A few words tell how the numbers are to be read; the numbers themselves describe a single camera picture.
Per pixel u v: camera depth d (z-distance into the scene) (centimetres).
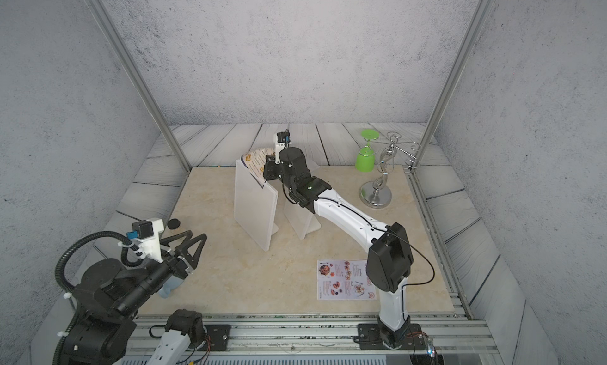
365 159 101
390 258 47
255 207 101
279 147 68
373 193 109
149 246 49
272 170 70
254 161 81
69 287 38
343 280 85
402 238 49
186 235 59
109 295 40
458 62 84
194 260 53
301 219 107
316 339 74
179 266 50
